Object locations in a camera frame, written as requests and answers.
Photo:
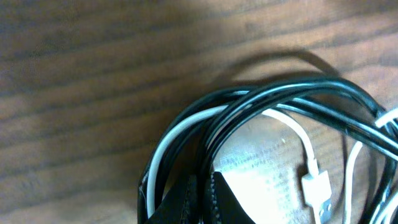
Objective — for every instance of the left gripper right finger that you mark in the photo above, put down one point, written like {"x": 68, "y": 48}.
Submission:
{"x": 220, "y": 206}

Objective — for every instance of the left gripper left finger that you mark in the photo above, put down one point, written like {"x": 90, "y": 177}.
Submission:
{"x": 180, "y": 205}

